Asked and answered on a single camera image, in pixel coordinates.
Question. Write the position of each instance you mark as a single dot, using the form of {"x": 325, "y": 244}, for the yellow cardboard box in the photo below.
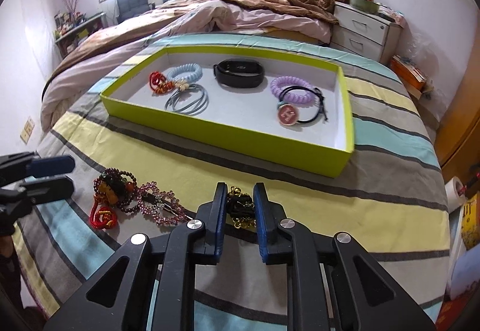
{"x": 471, "y": 222}

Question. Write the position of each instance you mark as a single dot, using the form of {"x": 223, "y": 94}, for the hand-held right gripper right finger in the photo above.
{"x": 262, "y": 226}

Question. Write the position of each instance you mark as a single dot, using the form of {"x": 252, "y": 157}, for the black fitness band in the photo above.
{"x": 240, "y": 80}

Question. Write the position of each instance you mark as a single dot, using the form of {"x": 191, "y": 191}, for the wide wooden wardrobe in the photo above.
{"x": 463, "y": 121}

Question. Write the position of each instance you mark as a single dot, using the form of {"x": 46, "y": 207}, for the black chair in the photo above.
{"x": 133, "y": 5}

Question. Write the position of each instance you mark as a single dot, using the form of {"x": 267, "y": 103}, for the stack of books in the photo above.
{"x": 408, "y": 72}

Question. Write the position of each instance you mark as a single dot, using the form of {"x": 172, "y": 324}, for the cluttered shelf unit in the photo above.
{"x": 75, "y": 35}

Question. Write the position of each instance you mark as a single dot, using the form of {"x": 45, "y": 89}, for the lime green cardboard box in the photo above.
{"x": 225, "y": 136}

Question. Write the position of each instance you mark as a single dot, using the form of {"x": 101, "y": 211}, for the brown blanket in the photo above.
{"x": 273, "y": 1}

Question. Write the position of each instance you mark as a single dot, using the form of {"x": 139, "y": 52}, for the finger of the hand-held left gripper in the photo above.
{"x": 52, "y": 165}
{"x": 45, "y": 186}

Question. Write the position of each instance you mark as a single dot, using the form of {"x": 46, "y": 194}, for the wall outlet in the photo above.
{"x": 27, "y": 130}

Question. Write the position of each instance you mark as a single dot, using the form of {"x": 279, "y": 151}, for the green basin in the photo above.
{"x": 363, "y": 5}

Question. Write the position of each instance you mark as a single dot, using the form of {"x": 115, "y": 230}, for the pink rhinestone hair clip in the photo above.
{"x": 165, "y": 216}

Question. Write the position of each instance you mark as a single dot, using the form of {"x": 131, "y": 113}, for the toilet paper roll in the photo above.
{"x": 453, "y": 196}

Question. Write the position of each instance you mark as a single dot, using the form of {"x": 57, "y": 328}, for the white nightstand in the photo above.
{"x": 360, "y": 31}

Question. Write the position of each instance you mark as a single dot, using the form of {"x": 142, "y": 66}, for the striped tablecloth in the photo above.
{"x": 337, "y": 185}

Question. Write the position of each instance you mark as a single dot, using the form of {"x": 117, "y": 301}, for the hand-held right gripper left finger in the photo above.
{"x": 219, "y": 218}

